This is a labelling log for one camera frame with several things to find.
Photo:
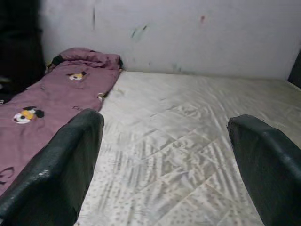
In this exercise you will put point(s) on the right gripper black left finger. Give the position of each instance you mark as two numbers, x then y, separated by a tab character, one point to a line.
51	169

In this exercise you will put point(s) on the pink cartoon print blanket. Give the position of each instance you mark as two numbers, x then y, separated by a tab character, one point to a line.
58	94

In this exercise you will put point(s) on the white quilted mattress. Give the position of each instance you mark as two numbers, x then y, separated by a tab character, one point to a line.
176	117

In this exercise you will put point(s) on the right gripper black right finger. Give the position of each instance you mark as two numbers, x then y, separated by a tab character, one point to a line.
272	169

